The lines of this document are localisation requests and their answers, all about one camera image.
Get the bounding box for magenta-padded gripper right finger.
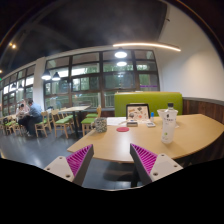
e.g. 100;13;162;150
129;143;184;186

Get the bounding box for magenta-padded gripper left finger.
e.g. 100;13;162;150
43;143;95;187

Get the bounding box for clear black-capped drink bottle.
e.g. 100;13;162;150
161;102;178;145

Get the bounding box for small black box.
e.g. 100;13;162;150
126;120;139;128

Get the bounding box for wooden chairs with green seats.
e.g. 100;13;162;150
0;104;103;139

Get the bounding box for white paper sheets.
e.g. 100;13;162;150
106;116;128;127

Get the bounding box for wooden dining table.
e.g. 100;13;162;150
57;105;91;138

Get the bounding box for green upholstered bench backrest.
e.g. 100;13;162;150
113;91;184;118

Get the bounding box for person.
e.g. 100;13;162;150
15;102;29;122
18;98;44;137

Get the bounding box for round pendant ceiling lamps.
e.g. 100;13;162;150
9;46;128;91

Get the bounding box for curved linear ceiling light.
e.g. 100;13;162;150
112;41;182;53

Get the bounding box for dark-framed window wall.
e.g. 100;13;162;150
0;49;160;116

